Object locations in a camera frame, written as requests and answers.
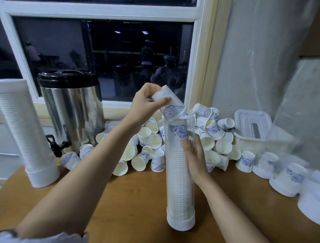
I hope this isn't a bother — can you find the person's right hand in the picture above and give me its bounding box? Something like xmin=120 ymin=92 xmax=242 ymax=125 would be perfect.
xmin=182 ymin=134 xmax=211 ymax=187

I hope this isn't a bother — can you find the person's left hand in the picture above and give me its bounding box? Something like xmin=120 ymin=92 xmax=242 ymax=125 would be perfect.
xmin=125 ymin=82 xmax=172 ymax=128

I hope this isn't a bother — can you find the single blue-printed paper cup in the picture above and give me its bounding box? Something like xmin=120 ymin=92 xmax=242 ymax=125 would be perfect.
xmin=151 ymin=85 xmax=187 ymax=121

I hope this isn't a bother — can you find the pile of paper cups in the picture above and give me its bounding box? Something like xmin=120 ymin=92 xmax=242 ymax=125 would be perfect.
xmin=60 ymin=102 xmax=256 ymax=177

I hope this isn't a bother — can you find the white tube cap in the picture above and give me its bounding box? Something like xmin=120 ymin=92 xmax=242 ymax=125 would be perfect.
xmin=0 ymin=78 xmax=29 ymax=96

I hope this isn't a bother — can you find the person's left forearm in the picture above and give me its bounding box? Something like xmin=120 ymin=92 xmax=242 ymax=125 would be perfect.
xmin=15 ymin=120 xmax=141 ymax=238

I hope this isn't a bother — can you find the person's right forearm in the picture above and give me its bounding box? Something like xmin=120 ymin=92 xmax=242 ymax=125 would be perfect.
xmin=197 ymin=175 xmax=271 ymax=243

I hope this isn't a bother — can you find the person's grey shirt sleeve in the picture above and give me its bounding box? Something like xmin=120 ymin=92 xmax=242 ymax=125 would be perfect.
xmin=0 ymin=229 xmax=90 ymax=243

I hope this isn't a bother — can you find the white framed window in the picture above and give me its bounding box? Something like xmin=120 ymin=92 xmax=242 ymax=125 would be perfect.
xmin=0 ymin=0 xmax=233 ymax=121

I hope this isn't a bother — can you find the white plastic lid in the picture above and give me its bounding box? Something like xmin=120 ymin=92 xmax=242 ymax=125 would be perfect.
xmin=234 ymin=109 xmax=273 ymax=139

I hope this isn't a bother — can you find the stainless steel water dispenser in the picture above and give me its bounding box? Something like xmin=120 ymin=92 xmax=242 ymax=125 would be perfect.
xmin=36 ymin=70 xmax=106 ymax=157

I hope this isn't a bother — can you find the translucent plastic box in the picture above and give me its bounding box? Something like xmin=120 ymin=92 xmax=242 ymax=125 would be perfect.
xmin=232 ymin=131 xmax=296 ymax=156

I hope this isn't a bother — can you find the clear plastic bag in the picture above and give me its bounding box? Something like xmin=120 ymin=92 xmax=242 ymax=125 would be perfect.
xmin=275 ymin=57 xmax=320 ymax=171

